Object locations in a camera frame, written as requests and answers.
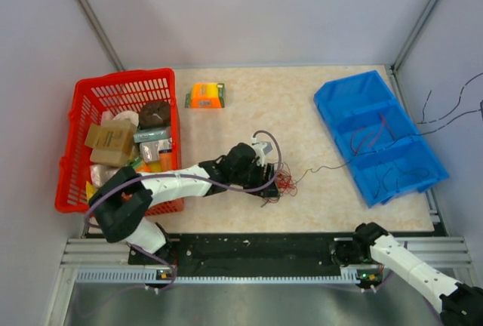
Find brown cardboard box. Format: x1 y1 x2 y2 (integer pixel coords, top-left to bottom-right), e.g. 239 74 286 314
85 120 137 168

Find teal flat packet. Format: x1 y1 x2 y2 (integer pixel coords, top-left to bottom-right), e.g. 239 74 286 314
133 126 171 143

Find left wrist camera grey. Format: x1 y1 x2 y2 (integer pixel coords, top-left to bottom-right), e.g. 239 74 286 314
251 141 272 160

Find orange yellow box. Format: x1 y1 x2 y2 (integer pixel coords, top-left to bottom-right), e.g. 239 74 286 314
185 82 226 109

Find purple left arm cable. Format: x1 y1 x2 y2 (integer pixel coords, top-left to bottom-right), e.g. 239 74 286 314
83 130 284 291

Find brown round cake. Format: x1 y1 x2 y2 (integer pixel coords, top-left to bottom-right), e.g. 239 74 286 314
139 101 171 129

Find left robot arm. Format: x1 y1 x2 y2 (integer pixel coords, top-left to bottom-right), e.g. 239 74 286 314
89 140 278 263

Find black cables in bin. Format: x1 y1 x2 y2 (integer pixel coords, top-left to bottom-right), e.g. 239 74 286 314
375 158 431 198

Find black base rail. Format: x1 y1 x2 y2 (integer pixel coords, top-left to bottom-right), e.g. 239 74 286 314
128 232 386 278

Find red plastic basket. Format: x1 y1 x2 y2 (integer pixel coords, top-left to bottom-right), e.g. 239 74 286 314
54 68 181 214

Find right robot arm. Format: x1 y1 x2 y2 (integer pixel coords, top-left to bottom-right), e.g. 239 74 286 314
352 223 482 325

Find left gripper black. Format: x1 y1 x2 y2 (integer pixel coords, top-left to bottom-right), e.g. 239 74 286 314
230 159 279 198

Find pink wrapped snack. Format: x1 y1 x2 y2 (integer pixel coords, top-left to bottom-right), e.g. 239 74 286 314
140 139 172 163

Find thin black cable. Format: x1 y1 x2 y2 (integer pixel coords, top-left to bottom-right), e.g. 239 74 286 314
296 72 483 186

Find blue plastic divided bin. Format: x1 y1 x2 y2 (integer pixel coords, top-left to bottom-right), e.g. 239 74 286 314
313 70 449 207

